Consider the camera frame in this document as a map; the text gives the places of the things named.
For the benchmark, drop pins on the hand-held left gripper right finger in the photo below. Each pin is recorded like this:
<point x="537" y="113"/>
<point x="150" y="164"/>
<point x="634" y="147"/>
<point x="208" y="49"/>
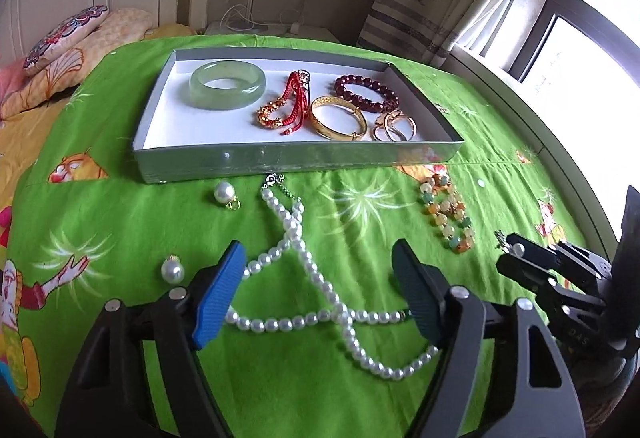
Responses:
<point x="417" y="288"/>

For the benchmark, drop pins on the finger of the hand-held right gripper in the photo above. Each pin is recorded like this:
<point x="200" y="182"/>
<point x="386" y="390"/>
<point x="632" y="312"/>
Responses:
<point x="565" y="308"/>
<point x="575" y="263"/>

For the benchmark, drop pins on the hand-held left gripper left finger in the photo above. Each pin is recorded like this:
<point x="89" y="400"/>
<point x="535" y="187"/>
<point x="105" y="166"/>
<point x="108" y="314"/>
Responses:
<point x="220" y="288"/>

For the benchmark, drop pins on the small silver rhinestone ornament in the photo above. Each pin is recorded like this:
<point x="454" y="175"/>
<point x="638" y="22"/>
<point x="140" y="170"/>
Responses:
<point x="500" y="240"/>

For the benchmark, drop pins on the grey shallow cardboard box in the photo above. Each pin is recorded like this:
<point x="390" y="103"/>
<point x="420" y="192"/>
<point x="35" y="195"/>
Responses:
<point x="200" y="138"/>

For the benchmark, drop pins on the wide gold bangle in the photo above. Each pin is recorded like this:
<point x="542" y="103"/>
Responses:
<point x="320" y="123"/>

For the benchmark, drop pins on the pale green jade bangle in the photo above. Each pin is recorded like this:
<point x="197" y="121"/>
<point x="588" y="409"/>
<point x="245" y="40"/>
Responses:
<point x="200" y="86"/>

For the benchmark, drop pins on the white pearl pendant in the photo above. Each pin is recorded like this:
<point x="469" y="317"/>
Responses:
<point x="172" y="270"/>
<point x="225" y="192"/>

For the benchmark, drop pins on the green cartoon print blanket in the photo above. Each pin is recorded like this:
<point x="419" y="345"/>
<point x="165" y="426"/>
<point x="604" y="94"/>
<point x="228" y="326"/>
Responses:
<point x="150" y="218"/>

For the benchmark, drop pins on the dark framed window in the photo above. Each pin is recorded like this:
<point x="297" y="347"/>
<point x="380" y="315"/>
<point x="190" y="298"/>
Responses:
<point x="575" y="28"/>

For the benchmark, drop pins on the yellow cartoon print bedsheet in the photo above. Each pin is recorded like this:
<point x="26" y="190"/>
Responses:
<point x="20" y="158"/>

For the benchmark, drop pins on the white nightstand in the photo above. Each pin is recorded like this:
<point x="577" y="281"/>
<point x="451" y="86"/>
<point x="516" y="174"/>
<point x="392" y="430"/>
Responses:
<point x="270" y="29"/>

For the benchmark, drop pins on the embroidered patterned cushion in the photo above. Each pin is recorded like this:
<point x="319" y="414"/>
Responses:
<point x="65" y="36"/>

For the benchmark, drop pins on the pink floral quilt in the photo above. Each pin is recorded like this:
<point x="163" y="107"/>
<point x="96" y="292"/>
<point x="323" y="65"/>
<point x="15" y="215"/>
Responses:
<point x="10" y="76"/>

